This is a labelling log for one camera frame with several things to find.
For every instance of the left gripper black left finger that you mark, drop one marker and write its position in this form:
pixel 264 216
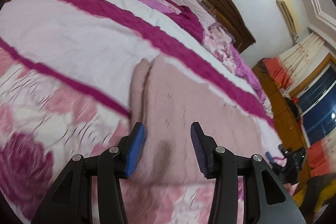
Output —
pixel 69 199

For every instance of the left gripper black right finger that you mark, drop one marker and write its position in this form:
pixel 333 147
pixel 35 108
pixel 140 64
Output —
pixel 220 164

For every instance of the pink knitted sweater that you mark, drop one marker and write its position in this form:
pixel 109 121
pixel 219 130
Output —
pixel 167 102

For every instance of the pile of clothes on cabinet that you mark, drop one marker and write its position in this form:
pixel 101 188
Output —
pixel 295 108

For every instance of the person in yellow black jacket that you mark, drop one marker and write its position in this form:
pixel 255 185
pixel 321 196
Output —
pixel 318 191

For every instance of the lower cream and red curtain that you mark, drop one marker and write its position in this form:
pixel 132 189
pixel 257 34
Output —
pixel 321 155

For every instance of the cream and red curtain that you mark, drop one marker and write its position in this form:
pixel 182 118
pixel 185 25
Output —
pixel 321 155
pixel 287 68

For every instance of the purple pillow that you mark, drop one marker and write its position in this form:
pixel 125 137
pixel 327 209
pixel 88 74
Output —
pixel 210 33

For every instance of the pink rose floral bedspread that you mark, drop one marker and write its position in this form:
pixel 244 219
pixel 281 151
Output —
pixel 66 70

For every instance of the dark window with frame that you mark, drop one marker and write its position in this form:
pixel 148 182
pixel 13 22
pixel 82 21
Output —
pixel 316 98

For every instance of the wall air conditioner unit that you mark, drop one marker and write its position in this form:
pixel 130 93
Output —
pixel 287 9

